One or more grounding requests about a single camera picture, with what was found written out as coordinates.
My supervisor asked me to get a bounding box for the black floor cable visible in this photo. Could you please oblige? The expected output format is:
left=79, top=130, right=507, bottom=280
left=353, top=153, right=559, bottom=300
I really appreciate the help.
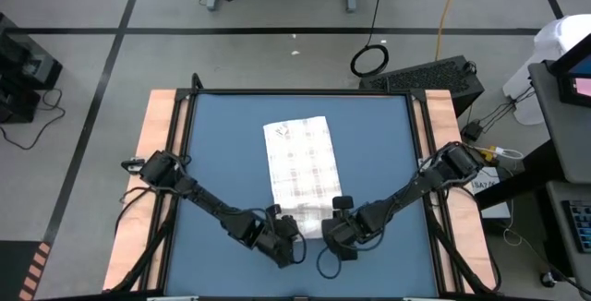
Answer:
left=0, top=88, right=66, bottom=151

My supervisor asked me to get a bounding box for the dark blue cable loop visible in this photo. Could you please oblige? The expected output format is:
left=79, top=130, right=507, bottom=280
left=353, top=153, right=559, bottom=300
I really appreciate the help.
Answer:
left=315, top=244, right=344, bottom=280

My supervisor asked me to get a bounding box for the grey desk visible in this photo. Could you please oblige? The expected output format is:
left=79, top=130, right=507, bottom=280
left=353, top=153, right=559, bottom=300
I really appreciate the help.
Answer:
left=547, top=180, right=591, bottom=293
left=528, top=60, right=591, bottom=185

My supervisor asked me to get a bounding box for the black keypad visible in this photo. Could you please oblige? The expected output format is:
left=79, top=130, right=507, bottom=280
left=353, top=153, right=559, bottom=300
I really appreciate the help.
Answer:
left=561, top=199, right=591, bottom=254

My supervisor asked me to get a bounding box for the black tablet screen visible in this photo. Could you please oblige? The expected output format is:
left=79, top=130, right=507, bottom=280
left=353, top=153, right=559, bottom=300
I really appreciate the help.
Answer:
left=549, top=32, right=591, bottom=108

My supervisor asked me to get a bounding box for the white and yellow plug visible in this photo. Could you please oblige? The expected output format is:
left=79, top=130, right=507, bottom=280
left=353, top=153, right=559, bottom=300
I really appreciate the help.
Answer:
left=479, top=146, right=525, bottom=162

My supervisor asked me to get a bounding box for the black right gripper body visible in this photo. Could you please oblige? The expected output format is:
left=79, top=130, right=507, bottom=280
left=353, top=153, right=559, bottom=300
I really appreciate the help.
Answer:
left=321, top=195, right=370, bottom=261

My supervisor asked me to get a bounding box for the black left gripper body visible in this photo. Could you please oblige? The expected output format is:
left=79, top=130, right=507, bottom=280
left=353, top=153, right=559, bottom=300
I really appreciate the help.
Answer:
left=253, top=203, right=301, bottom=269

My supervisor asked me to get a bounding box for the black aluminium table frame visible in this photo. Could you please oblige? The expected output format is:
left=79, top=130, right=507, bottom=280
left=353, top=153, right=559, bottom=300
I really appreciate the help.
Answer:
left=108, top=72, right=502, bottom=301

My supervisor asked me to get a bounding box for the white cloth pile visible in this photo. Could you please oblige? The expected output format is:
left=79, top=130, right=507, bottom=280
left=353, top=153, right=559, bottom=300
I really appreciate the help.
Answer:
left=501, top=13, right=591, bottom=126

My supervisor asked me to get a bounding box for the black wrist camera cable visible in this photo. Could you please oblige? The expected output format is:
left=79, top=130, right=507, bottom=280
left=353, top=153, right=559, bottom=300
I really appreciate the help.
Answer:
left=265, top=208, right=308, bottom=266

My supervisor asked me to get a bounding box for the black orange hazard mat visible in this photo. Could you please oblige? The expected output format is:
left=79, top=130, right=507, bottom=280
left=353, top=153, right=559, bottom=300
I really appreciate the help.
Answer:
left=0, top=240, right=53, bottom=301

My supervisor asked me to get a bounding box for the black perforated computer case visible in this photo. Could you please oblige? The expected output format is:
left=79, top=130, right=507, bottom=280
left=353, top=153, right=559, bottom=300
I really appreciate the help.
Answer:
left=358, top=54, right=486, bottom=118

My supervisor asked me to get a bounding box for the yellow cable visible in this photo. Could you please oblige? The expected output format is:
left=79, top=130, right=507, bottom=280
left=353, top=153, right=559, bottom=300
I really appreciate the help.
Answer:
left=434, top=0, right=464, bottom=62

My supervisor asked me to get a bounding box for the black floor equipment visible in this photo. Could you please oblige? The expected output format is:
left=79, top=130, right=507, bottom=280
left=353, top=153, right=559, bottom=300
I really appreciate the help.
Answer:
left=0, top=12, right=64, bottom=125

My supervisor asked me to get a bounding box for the black power adapter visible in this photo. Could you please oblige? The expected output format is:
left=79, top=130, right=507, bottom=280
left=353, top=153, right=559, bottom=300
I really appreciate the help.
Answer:
left=461, top=121, right=485, bottom=141

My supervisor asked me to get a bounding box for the white towel with beige checks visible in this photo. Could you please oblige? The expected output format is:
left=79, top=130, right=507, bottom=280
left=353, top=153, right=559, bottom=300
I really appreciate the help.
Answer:
left=262, top=115, right=344, bottom=241

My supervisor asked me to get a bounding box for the white paper label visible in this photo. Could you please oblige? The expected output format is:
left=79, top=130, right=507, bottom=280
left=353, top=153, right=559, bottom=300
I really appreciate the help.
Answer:
left=470, top=167, right=512, bottom=219

